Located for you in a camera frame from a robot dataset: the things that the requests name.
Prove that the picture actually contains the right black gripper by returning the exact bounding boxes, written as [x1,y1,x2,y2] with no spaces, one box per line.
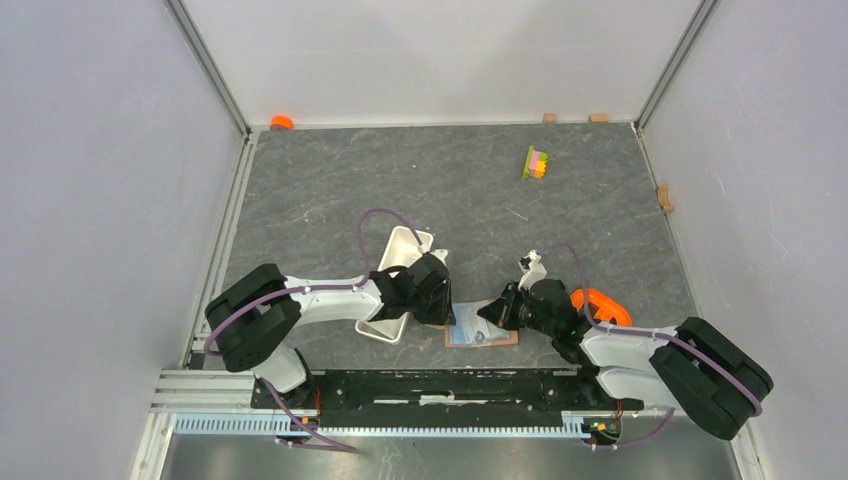
[477,282,556,339]

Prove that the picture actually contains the brown leather card holder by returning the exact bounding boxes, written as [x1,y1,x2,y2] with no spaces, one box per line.
[445,300,519,348]

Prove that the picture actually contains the white rectangular tray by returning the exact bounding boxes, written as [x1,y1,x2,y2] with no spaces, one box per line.
[355,226,433,344]

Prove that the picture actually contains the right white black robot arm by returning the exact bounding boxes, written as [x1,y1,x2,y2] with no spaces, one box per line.
[478,279,774,440]

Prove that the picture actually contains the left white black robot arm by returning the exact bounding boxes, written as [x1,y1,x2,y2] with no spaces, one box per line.
[204,250,451,408]

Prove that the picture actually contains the orange horseshoe toy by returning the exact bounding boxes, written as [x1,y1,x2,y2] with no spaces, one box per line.
[570,288,633,327]

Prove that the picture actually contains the colourful toy brick stack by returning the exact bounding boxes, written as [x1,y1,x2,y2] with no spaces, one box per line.
[522,146,549,179]

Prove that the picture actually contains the curved wooden piece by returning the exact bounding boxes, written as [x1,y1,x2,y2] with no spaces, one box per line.
[656,185,675,215]

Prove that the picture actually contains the flat wooden block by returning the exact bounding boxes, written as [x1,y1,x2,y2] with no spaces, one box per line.
[588,113,611,123]

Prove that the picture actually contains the orange round cap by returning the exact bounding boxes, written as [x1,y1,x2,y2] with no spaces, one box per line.
[269,115,294,130]

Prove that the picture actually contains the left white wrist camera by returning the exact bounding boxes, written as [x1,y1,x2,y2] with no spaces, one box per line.
[422,249,450,266]

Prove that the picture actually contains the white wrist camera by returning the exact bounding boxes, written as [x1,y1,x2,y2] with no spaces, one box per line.
[422,249,450,266]
[518,250,547,291]

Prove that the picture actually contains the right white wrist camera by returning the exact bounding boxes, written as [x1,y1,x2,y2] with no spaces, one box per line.
[518,250,547,291]

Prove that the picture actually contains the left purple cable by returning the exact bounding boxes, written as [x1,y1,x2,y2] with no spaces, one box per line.
[202,208,429,454]

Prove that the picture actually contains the purple cable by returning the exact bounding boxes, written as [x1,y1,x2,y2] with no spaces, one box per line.
[202,208,429,454]
[536,242,764,452]

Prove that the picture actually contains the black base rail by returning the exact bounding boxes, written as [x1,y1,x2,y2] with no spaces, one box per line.
[283,368,644,428]

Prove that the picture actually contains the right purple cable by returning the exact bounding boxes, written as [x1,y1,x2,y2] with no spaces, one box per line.
[536,242,764,452]

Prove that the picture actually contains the blue-white cable duct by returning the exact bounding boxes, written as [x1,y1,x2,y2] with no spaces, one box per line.
[173,413,590,440]

